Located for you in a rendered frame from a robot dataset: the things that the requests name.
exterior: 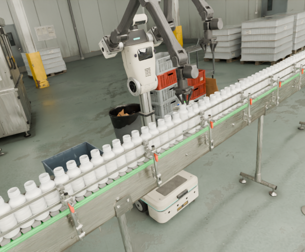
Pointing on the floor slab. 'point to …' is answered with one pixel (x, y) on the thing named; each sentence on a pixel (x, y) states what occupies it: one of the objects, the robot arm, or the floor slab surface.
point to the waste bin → (120, 129)
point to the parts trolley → (197, 57)
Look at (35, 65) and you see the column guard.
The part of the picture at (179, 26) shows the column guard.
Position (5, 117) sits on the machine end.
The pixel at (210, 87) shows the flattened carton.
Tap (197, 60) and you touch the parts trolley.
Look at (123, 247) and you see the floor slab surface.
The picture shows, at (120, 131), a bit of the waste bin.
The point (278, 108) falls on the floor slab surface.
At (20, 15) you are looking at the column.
